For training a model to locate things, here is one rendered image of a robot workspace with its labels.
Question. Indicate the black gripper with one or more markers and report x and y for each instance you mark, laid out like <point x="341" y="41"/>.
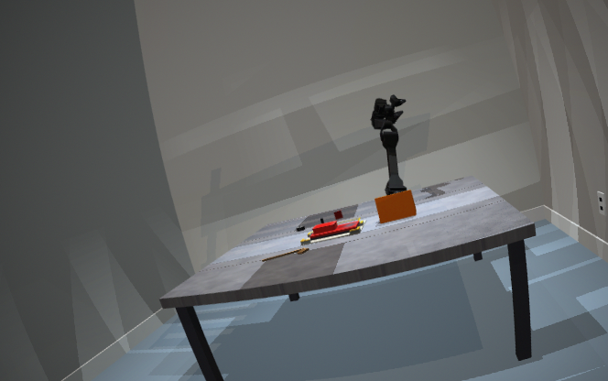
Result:
<point x="389" y="110"/>

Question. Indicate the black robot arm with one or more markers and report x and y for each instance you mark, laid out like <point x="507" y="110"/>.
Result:
<point x="389" y="141"/>

